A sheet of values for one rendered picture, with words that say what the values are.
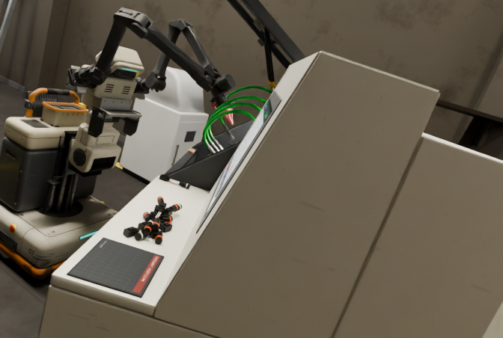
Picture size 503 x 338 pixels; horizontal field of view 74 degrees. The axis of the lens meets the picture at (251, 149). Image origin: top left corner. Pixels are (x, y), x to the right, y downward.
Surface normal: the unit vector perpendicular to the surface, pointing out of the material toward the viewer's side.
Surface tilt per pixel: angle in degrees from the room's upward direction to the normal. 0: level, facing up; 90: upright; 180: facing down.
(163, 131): 90
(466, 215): 90
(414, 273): 90
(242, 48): 90
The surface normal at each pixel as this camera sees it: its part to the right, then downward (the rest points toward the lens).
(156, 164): -0.41, 0.07
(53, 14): 0.86, 0.37
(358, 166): -0.04, 0.22
